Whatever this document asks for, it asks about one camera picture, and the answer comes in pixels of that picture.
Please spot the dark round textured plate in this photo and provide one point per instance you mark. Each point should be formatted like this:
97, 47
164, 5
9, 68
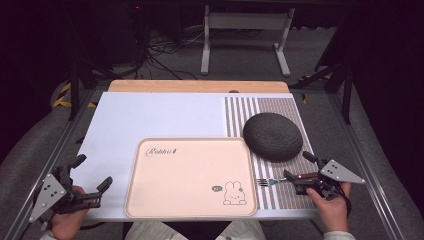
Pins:
272, 136

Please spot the pink rectangular tray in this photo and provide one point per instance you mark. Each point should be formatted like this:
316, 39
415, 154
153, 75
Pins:
186, 180

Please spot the grey metal stand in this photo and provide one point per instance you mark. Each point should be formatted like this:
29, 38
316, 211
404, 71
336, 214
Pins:
246, 21

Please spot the aluminium frame rail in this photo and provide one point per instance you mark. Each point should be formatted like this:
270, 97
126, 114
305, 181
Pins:
50, 160
370, 173

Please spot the light wooden board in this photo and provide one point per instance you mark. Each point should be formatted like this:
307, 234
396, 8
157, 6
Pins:
186, 86

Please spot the black stand leg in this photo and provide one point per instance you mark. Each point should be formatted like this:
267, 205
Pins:
74, 90
347, 96

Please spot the person's leg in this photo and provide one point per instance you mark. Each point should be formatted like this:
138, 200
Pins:
243, 231
150, 232

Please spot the person's right leg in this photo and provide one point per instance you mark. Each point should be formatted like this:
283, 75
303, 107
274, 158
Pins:
243, 231

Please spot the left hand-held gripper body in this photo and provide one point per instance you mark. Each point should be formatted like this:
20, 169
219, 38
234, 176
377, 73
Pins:
50, 193

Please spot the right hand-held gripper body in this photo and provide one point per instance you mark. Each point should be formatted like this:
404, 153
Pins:
340, 173

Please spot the person's right hand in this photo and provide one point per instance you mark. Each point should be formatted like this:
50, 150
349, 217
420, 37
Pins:
333, 211

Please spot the striped brown white placemat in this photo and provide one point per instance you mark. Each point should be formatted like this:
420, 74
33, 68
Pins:
290, 196

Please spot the person's left hand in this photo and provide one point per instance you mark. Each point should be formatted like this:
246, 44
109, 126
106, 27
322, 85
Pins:
66, 225

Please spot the person's left leg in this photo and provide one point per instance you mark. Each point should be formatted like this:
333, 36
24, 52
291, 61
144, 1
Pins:
150, 232

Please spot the yellow black floor tape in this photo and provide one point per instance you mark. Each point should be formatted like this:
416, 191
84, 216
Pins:
65, 96

